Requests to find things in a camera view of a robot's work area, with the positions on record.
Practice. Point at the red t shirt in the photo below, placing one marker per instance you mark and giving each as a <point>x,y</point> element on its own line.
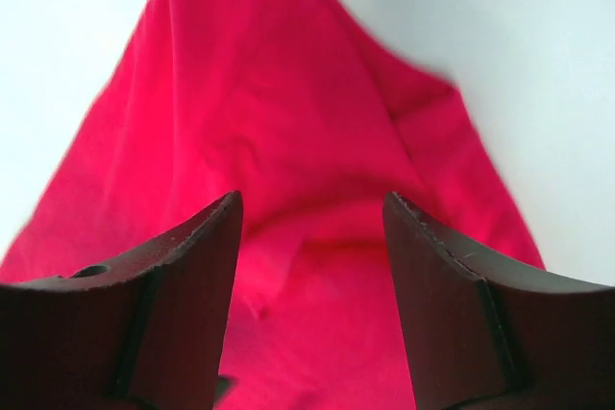
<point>291,103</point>

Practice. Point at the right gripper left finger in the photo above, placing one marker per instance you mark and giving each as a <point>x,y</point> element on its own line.
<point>142,330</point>

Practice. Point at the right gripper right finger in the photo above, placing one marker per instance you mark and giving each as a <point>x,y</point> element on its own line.
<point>484,331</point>

